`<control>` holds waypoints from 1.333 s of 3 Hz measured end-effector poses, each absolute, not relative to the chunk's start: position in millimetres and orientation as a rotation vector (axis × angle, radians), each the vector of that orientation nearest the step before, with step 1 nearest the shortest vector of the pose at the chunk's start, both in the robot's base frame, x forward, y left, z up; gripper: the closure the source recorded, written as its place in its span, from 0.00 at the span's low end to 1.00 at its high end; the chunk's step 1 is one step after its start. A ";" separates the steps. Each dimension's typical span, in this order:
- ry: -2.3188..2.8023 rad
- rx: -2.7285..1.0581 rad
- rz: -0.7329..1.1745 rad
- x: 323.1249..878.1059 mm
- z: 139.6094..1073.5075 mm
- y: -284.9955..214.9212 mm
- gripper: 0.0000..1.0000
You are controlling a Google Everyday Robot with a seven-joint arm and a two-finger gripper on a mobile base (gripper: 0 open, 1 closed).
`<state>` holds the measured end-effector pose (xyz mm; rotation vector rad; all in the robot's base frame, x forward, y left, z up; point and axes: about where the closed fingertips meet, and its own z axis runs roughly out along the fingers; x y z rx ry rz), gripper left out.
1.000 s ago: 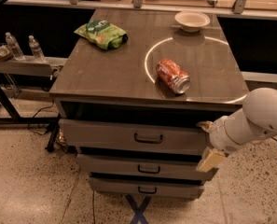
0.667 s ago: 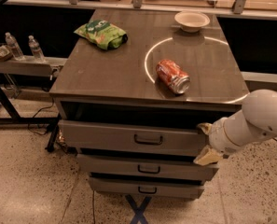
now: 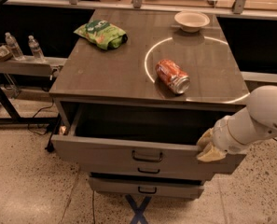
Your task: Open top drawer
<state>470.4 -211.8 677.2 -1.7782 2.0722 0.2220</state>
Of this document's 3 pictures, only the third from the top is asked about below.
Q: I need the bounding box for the clear water bottle right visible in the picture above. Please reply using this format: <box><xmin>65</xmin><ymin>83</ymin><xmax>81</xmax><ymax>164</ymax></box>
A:
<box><xmin>28</xmin><ymin>35</ymin><xmax>46</xmax><ymax>63</ymax></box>

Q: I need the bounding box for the black floor cable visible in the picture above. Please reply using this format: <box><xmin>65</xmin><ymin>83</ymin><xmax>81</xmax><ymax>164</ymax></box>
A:
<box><xmin>26</xmin><ymin>97</ymin><xmax>62</xmax><ymax>136</ymax></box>

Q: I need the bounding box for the grey bottom drawer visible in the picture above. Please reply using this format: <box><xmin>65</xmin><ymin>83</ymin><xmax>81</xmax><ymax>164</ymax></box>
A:
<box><xmin>89</xmin><ymin>177</ymin><xmax>204</xmax><ymax>200</ymax></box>

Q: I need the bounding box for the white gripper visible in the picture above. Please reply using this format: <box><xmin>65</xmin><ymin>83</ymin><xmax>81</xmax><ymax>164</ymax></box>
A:
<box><xmin>197</xmin><ymin>116</ymin><xmax>247</xmax><ymax>162</ymax></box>

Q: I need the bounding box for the white bowl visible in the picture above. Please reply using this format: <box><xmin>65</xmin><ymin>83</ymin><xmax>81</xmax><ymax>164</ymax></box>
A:
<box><xmin>174</xmin><ymin>11</ymin><xmax>210</xmax><ymax>33</ymax></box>

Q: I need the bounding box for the small dark basket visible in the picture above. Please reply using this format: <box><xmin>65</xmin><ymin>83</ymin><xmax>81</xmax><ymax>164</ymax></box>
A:
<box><xmin>0</xmin><ymin>42</ymin><xmax>13</xmax><ymax>62</ymax></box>

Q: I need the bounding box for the grey side bench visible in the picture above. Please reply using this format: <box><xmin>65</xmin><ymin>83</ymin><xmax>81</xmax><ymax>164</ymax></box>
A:
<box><xmin>0</xmin><ymin>55</ymin><xmax>67</xmax><ymax>153</ymax></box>

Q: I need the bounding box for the green chip bag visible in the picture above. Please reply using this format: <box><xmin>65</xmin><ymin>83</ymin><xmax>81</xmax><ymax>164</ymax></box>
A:
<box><xmin>74</xmin><ymin>20</ymin><xmax>128</xmax><ymax>50</ymax></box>

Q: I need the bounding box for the clear water bottle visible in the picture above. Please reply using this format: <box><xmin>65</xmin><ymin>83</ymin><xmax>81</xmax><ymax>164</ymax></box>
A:
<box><xmin>5</xmin><ymin>32</ymin><xmax>24</xmax><ymax>61</ymax></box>
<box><xmin>28</xmin><ymin>35</ymin><xmax>46</xmax><ymax>63</ymax></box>

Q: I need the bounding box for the grey top drawer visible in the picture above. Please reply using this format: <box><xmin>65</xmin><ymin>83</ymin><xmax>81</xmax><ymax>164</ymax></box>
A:
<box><xmin>52</xmin><ymin>104</ymin><xmax>245</xmax><ymax>175</ymax></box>

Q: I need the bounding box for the grey drawer cabinet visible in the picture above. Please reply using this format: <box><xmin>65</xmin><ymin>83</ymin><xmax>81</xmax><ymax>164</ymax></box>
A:
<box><xmin>50</xmin><ymin>9</ymin><xmax>248</xmax><ymax>186</ymax></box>

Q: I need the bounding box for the grey middle drawer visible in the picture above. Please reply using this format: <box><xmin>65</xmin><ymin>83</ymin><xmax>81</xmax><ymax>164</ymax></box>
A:
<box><xmin>80</xmin><ymin>162</ymin><xmax>215</xmax><ymax>182</ymax></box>

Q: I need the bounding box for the blue tape cross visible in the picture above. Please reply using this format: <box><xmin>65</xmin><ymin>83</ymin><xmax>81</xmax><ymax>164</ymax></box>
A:
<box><xmin>125</xmin><ymin>194</ymin><xmax>151</xmax><ymax>224</ymax></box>

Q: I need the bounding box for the clear water bottle left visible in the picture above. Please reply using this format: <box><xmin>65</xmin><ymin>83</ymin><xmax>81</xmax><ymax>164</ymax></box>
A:
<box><xmin>5</xmin><ymin>32</ymin><xmax>24</xmax><ymax>61</ymax></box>

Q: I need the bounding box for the grey back counter rail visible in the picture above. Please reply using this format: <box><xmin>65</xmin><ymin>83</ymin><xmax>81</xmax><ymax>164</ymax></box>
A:
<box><xmin>3</xmin><ymin>0</ymin><xmax>277</xmax><ymax>21</ymax></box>

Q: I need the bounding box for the red soda can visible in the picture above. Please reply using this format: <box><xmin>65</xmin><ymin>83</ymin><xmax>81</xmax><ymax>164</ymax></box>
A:
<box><xmin>155</xmin><ymin>59</ymin><xmax>190</xmax><ymax>94</ymax></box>

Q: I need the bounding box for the grey drawer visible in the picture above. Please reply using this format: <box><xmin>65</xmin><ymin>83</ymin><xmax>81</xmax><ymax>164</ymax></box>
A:
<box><xmin>52</xmin><ymin>104</ymin><xmax>245</xmax><ymax>175</ymax></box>
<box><xmin>89</xmin><ymin>177</ymin><xmax>204</xmax><ymax>200</ymax></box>
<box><xmin>80</xmin><ymin>162</ymin><xmax>215</xmax><ymax>182</ymax></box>

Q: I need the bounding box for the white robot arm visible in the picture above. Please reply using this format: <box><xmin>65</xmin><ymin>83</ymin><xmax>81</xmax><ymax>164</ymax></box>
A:
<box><xmin>197</xmin><ymin>86</ymin><xmax>277</xmax><ymax>162</ymax></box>

